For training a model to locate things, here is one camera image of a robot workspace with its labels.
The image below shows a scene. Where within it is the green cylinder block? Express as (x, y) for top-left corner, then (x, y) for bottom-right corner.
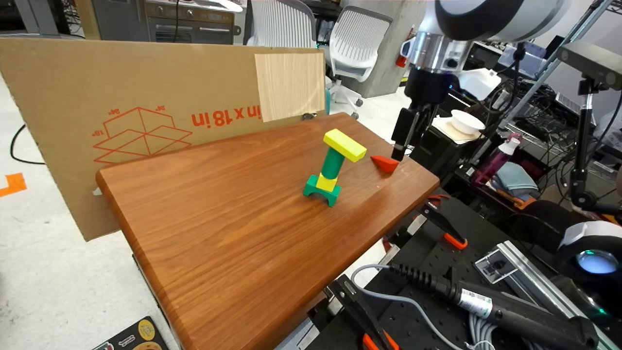
(318, 145), (347, 180)

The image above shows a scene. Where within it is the blue storage bin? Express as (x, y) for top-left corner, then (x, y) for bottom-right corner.
(511, 40), (549, 79)

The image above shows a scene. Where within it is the small yellow block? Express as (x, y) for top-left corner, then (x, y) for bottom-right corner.
(314, 173), (341, 194)

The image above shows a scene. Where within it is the black camera stand pole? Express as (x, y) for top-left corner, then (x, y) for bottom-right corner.
(567, 75), (602, 210)

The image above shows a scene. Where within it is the aluminium rail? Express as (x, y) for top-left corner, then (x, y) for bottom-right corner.
(493, 239), (622, 350)

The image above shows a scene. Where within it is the teal folded cloth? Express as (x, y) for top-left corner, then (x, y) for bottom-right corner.
(493, 161), (540, 194)

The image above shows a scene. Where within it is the printed marker tag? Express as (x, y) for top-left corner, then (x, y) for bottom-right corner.
(474, 248), (520, 285)

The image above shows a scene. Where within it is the dark metal cabinet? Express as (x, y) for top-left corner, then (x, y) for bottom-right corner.
(89, 0), (248, 46)

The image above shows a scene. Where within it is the white mesh office chair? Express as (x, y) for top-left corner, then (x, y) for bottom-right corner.
(326, 5), (390, 83)

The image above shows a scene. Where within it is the orange floor tape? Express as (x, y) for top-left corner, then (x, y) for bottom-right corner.
(0, 171), (28, 200)

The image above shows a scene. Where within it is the pink bottle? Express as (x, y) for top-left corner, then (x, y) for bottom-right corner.
(474, 134), (522, 186)

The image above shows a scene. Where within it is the black cable with silver connector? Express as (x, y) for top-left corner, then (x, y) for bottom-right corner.
(380, 260), (598, 350)

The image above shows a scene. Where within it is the black card with gold circles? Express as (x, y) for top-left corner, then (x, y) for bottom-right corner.
(93, 315), (170, 350)

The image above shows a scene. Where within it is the white bowl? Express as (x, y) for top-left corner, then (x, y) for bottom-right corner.
(448, 106), (487, 136)

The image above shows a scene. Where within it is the black clamp with orange handles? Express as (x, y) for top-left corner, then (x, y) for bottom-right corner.
(326, 276), (404, 350)

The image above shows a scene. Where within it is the grey cable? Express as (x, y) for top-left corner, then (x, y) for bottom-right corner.
(347, 262), (464, 350)

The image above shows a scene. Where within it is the green bridge block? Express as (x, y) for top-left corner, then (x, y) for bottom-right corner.
(301, 173), (343, 208)

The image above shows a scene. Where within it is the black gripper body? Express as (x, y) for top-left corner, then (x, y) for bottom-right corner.
(404, 66), (456, 114)

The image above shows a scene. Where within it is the orange triangular block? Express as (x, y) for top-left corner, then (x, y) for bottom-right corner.
(369, 153), (400, 175)

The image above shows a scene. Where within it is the flattened cardboard box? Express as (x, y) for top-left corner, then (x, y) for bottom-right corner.
(0, 36), (328, 243)

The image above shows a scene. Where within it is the black clamp with orange tip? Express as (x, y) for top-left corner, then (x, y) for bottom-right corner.
(413, 200), (470, 252)

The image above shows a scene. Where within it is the long yellow rectangular block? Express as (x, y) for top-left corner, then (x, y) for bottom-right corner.
(320, 126), (369, 163)

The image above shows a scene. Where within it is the black camera on stand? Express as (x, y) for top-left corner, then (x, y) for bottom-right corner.
(557, 38), (622, 91)

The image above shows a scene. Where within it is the white paper sheet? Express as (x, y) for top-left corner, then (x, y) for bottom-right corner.
(429, 114), (483, 145)

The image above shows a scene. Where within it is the black floor cable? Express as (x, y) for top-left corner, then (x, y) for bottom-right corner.
(7, 122), (46, 167)

